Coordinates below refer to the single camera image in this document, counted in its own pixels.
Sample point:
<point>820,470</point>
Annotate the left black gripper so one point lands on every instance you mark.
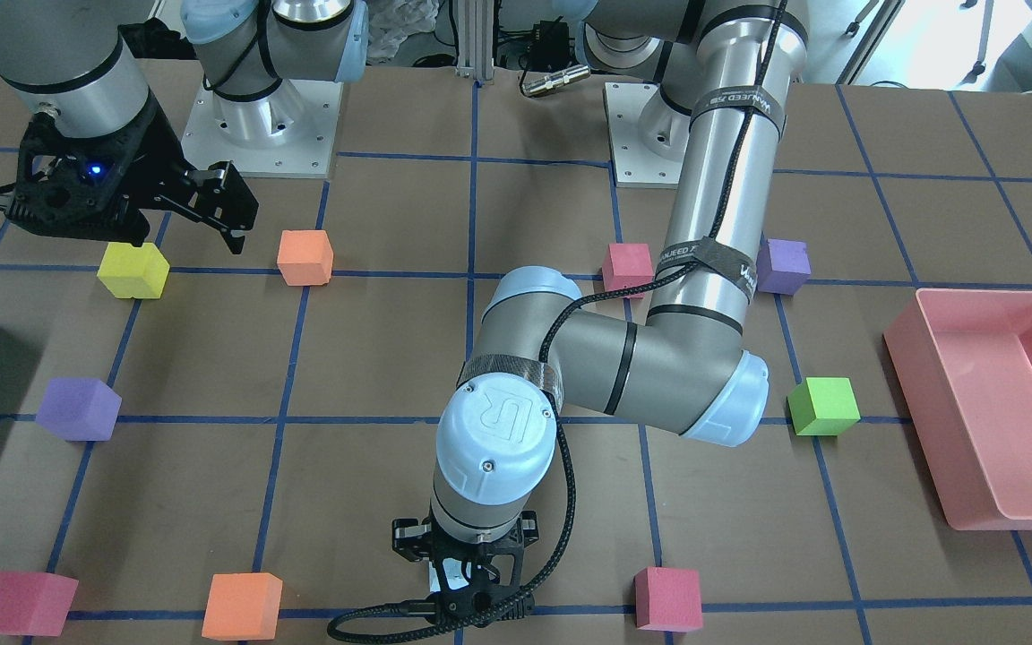
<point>408,533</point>

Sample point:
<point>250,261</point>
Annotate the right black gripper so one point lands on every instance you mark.
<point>160,154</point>

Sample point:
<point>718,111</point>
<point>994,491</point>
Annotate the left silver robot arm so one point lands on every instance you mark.
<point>504,495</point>

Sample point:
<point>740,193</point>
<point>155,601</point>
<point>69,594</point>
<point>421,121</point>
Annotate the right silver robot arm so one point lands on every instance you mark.
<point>75,61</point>

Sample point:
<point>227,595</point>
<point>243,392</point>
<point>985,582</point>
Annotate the orange block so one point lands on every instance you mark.
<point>305,258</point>
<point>668,600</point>

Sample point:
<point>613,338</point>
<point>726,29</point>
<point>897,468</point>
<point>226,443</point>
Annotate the yellow block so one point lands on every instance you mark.
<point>129,271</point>

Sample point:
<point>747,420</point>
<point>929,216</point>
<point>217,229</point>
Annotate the dark pink block near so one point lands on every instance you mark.
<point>243,607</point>

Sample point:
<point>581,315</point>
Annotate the purple block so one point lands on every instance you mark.
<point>783,266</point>
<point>79,409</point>

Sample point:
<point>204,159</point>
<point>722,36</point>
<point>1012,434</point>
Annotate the green block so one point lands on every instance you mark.
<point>823,406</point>

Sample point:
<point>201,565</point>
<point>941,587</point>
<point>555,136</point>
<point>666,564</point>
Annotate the pink plastic bin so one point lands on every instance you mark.
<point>963,358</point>

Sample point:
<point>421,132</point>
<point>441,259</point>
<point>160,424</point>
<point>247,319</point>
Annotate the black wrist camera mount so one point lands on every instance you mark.
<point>461,588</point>

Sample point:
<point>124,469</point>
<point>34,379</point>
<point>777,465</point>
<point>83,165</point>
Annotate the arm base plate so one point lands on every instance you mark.
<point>647,137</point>
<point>290,134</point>

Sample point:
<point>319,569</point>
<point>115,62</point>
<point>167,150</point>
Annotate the aluminium frame post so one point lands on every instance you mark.
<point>475,40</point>

